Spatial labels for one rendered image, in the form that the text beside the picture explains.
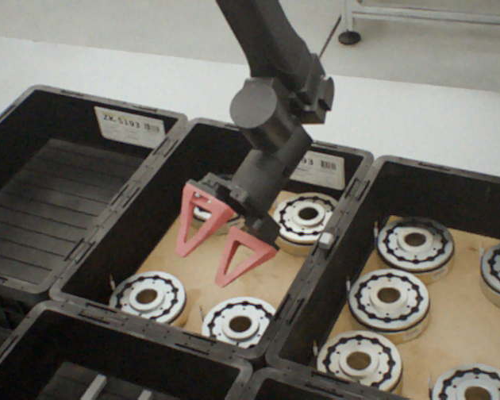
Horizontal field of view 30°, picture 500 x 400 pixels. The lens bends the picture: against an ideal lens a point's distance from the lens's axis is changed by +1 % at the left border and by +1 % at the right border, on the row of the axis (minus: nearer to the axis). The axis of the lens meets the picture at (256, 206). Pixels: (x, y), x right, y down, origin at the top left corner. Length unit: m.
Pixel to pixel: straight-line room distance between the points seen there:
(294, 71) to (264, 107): 0.07
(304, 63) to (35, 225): 0.56
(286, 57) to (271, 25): 0.05
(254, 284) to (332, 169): 0.21
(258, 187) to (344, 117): 0.72
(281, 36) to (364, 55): 2.20
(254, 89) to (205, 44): 2.36
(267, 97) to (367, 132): 0.72
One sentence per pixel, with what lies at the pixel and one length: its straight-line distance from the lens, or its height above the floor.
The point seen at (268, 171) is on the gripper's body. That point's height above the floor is 1.07.
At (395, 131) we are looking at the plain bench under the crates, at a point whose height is 0.70.
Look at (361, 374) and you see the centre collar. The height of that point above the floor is 0.87.
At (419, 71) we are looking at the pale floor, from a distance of 3.14.
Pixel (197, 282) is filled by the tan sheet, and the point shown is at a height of 0.83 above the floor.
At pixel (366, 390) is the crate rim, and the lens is 1.02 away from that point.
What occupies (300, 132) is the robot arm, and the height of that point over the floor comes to 1.10.
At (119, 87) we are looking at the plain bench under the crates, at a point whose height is 0.70.
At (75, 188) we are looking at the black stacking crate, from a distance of 1.49.
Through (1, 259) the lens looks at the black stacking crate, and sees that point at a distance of 1.41.
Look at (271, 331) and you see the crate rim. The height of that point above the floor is 0.93.
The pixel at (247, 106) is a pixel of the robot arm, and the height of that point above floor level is 1.16.
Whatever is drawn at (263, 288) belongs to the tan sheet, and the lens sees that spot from 1.26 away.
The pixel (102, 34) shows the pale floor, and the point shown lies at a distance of 3.56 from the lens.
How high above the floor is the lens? 1.75
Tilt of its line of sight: 41 degrees down
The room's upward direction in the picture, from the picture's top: 8 degrees counter-clockwise
